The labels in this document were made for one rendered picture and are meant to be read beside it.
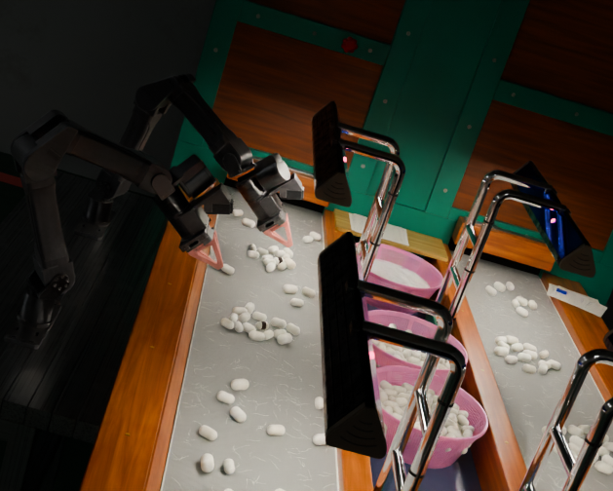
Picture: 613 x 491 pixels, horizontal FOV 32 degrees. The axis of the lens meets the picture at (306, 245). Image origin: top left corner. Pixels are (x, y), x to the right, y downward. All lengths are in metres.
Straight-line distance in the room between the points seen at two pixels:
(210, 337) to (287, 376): 0.19
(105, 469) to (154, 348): 0.42
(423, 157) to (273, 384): 1.16
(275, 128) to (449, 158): 0.50
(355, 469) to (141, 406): 0.39
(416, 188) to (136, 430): 1.53
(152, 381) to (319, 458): 0.33
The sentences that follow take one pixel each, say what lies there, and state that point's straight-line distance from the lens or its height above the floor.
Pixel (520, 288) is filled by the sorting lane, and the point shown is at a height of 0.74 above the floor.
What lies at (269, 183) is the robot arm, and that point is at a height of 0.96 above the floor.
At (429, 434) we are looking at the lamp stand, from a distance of 1.66.
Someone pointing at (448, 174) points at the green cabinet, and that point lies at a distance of 3.11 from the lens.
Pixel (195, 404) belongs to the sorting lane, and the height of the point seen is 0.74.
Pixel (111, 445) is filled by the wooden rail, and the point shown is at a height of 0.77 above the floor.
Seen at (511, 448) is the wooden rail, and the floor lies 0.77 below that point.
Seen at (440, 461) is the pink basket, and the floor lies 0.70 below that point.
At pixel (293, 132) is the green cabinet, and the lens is 3.06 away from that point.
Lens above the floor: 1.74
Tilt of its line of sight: 20 degrees down
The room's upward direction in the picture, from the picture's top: 18 degrees clockwise
